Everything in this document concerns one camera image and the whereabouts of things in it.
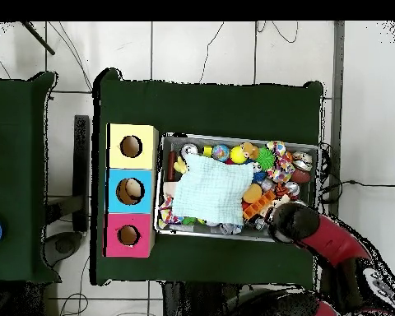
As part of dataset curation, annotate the metal mesh bin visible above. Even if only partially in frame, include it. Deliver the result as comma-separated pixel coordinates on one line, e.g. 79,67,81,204
153,132,320,245

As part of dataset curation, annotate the wooden three-hole box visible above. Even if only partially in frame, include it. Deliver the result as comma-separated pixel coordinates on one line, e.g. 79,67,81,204
103,123,160,258

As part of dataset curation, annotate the mint waffle cloth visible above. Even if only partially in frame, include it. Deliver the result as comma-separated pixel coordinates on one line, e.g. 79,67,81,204
171,152,255,226

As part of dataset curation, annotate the silver drink can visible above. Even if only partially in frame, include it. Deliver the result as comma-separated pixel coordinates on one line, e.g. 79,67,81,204
180,143,199,159

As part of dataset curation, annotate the globe print ball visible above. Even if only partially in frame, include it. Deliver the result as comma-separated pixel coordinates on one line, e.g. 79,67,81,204
211,143,230,163

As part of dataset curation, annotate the plain yellow ball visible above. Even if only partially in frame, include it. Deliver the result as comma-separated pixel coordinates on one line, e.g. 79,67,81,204
229,145,249,165

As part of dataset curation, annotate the brown teddy bear plush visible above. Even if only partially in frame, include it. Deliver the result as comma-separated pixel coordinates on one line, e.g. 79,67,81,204
239,142,261,161

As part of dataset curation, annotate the orange plastic block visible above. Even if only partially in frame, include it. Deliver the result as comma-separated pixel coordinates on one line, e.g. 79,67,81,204
242,189,277,221

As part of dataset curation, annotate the dark green tablecloth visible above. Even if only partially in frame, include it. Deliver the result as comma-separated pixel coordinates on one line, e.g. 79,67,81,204
90,67,324,286

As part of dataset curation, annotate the green spiky ball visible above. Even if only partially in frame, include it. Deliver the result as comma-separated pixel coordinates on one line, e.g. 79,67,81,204
255,146,276,171

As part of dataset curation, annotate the polka-dot colourful cloth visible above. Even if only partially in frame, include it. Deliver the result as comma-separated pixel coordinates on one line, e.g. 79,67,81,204
265,140,296,184

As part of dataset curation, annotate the black upright stand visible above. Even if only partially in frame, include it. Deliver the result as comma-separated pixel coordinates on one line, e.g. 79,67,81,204
72,114,91,233

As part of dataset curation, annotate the grey rounded base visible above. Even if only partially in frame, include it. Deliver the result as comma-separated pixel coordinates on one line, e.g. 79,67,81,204
40,230,84,268

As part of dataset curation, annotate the black rod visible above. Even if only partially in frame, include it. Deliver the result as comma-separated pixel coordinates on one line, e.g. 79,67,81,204
21,21,56,56

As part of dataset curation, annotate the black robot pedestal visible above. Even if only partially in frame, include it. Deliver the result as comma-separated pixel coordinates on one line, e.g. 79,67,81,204
160,281,241,316

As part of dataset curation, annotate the black cable with plug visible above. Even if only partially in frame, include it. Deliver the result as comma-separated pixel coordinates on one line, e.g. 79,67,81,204
318,179,395,203

